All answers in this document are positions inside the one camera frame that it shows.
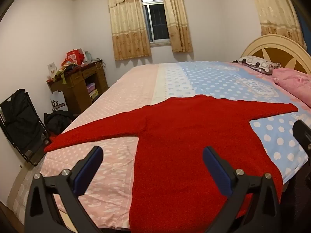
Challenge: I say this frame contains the white card box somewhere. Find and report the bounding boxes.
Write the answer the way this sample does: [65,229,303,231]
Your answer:
[47,63,57,79]

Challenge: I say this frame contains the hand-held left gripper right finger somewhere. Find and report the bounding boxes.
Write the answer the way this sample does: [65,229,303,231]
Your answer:
[203,146,282,233]

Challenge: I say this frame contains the pink quilt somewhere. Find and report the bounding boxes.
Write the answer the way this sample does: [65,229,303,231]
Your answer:
[272,67,311,102]

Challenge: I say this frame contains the bed with polka dot sheet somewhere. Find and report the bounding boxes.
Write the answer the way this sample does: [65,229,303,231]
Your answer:
[40,61,311,233]

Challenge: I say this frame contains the beige floral curtain by headboard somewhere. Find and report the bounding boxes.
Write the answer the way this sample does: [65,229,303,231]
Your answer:
[248,0,307,49]

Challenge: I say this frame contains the cream wooden headboard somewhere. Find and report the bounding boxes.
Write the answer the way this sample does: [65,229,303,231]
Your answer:
[239,34,311,74]

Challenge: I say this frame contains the red gift bag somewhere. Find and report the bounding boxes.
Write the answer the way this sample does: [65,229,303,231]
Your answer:
[66,50,84,66]

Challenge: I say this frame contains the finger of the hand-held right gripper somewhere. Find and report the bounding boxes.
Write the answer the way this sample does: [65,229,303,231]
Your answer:
[293,120,311,157]

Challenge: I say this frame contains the brown wooden desk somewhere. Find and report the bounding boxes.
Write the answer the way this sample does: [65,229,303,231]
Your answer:
[46,59,108,116]

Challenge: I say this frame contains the white paper bag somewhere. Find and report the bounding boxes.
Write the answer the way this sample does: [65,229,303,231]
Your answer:
[50,95,67,112]

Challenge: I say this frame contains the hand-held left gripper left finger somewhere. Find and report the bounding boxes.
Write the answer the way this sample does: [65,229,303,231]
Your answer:
[24,146,105,233]

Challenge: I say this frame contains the wide beige floral curtain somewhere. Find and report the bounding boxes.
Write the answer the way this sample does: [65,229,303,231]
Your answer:
[107,0,152,61]

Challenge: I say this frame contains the patterned pillow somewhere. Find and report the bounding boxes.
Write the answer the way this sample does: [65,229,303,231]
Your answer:
[238,56,281,75]

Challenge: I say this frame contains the red knit sweater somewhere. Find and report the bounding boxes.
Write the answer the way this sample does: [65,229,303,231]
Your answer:
[44,95,299,233]

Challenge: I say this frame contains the black folding chair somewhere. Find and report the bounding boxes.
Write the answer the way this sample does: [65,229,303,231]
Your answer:
[0,89,51,167]

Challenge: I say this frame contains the narrow beige floral curtain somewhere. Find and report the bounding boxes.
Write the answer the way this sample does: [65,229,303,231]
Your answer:
[159,0,194,53]

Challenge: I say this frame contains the window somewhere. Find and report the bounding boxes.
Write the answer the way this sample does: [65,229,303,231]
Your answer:
[140,0,170,46]

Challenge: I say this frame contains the black bag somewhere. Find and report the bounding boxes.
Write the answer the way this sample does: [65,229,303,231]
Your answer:
[44,110,72,135]

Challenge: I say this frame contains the green cloth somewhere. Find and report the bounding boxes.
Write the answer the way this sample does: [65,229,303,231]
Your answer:
[53,64,76,84]

